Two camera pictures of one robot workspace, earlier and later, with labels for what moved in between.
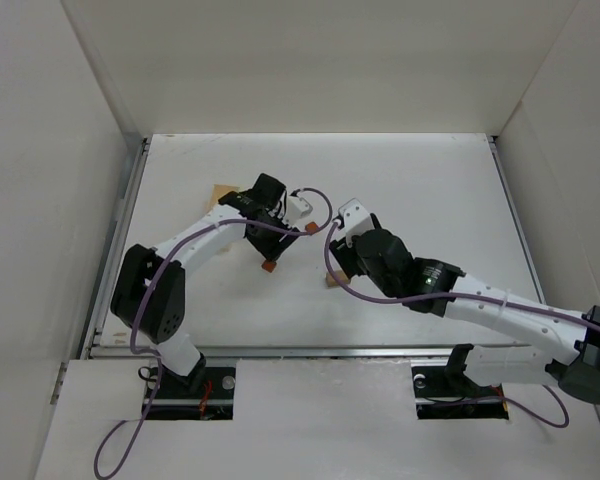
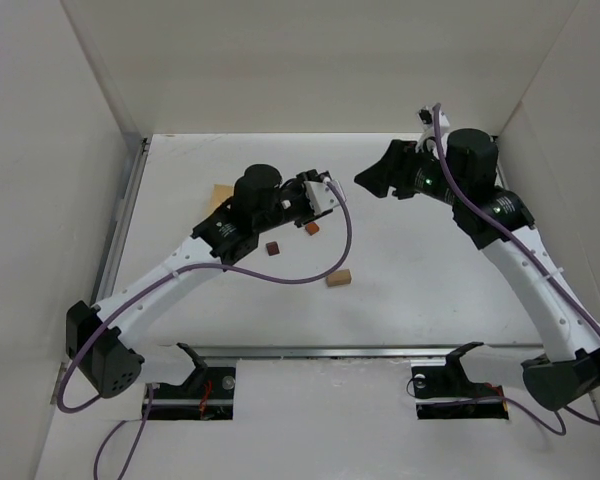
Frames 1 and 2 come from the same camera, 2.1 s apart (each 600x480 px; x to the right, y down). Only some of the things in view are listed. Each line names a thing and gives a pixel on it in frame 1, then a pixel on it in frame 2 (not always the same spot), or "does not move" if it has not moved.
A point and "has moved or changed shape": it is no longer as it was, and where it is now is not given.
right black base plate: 439,397 does not move
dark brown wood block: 269,265 has moved or changed shape
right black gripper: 343,257 to 401,168
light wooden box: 219,191 does not move
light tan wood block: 331,282 does not move
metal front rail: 327,352 does not move
